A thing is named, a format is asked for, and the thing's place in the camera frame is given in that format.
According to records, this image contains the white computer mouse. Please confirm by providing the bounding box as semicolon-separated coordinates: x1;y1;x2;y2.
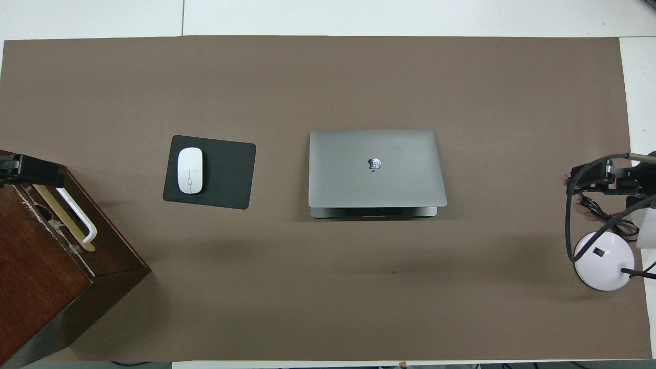
177;147;204;195

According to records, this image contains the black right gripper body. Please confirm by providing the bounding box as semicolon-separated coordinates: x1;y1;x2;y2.
612;160;656;198

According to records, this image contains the white box handle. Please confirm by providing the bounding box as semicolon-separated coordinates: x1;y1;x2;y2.
55;187;98;244

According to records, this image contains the dark brown wooden box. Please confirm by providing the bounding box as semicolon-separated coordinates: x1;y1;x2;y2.
0;150;152;369

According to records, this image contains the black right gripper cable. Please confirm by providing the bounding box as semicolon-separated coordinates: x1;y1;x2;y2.
565;152;656;263

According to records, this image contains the white desk lamp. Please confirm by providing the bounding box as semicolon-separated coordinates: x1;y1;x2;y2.
573;197;656;292

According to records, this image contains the brown paper table mat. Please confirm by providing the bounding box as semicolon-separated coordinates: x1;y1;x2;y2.
0;35;652;362

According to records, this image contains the black mouse pad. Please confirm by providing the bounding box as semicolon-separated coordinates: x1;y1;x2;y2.
162;135;257;210

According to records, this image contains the black lamp power cable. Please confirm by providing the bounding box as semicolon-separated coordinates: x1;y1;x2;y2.
577;190;641;241

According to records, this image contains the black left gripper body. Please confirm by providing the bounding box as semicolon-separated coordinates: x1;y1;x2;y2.
0;154;21;188

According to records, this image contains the grey aluminium laptop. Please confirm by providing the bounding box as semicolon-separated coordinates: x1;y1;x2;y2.
308;129;448;220

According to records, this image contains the brass handle plate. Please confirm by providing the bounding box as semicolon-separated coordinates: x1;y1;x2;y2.
32;184;96;253

